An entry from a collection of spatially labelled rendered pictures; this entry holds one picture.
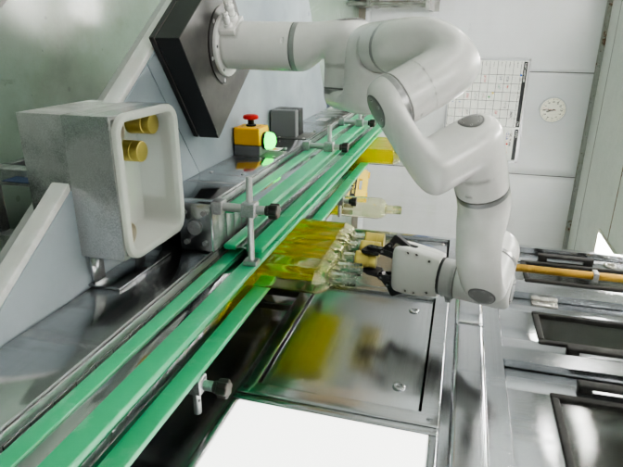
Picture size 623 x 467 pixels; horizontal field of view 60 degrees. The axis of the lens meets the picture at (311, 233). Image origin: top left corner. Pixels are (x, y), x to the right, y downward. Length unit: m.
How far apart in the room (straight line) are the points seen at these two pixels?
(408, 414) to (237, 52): 0.75
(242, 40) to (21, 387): 0.74
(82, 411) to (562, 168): 6.70
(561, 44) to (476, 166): 6.12
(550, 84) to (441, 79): 6.11
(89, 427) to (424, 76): 0.62
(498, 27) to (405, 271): 5.87
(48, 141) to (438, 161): 0.57
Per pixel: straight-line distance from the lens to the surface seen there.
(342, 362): 1.02
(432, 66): 0.82
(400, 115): 0.78
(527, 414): 1.04
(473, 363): 1.07
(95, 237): 0.89
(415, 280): 1.09
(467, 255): 0.90
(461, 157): 0.79
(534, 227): 7.26
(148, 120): 0.93
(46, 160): 0.90
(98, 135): 0.83
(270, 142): 1.37
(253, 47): 1.12
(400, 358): 1.05
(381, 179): 7.12
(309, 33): 1.09
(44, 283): 0.86
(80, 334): 0.80
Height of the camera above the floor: 1.31
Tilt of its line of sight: 14 degrees down
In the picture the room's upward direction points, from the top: 96 degrees clockwise
